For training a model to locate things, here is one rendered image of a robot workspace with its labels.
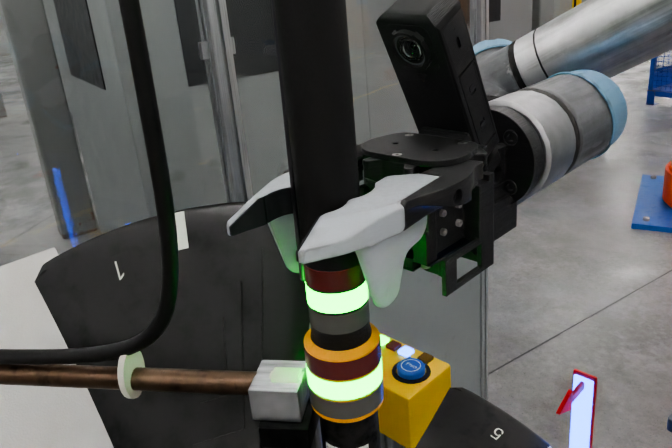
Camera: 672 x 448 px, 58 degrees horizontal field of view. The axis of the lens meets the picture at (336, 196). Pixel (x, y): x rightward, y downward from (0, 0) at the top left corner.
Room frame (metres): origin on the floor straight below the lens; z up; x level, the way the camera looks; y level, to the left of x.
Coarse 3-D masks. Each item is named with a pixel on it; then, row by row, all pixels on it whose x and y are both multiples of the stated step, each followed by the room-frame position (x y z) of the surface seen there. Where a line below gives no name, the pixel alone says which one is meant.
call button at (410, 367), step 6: (402, 360) 0.74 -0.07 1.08; (408, 360) 0.73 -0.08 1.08; (414, 360) 0.73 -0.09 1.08; (396, 366) 0.72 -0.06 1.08; (402, 366) 0.72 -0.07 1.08; (408, 366) 0.72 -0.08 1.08; (414, 366) 0.72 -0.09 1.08; (420, 366) 0.72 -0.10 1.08; (402, 372) 0.71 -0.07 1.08; (408, 372) 0.71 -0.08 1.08; (414, 372) 0.71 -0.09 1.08; (420, 372) 0.71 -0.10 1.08; (408, 378) 0.70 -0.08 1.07; (414, 378) 0.70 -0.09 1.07
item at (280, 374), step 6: (276, 372) 0.30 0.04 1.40; (282, 372) 0.30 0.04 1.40; (288, 372) 0.30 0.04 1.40; (294, 372) 0.30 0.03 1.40; (300, 372) 0.30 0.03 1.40; (270, 378) 0.30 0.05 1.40; (276, 378) 0.30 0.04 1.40; (282, 378) 0.30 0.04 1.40; (288, 378) 0.29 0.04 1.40; (294, 378) 0.29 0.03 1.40; (300, 378) 0.30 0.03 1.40; (306, 384) 0.30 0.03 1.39; (306, 390) 0.30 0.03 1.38
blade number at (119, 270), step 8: (112, 256) 0.43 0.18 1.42; (120, 256) 0.43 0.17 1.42; (128, 256) 0.43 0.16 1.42; (104, 264) 0.43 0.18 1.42; (112, 264) 0.43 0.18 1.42; (120, 264) 0.43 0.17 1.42; (128, 264) 0.43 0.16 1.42; (112, 272) 0.42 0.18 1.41; (120, 272) 0.42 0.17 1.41; (128, 272) 0.42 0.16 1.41; (112, 280) 0.42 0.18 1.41; (120, 280) 0.42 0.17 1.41; (128, 280) 0.42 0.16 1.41; (112, 288) 0.42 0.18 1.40
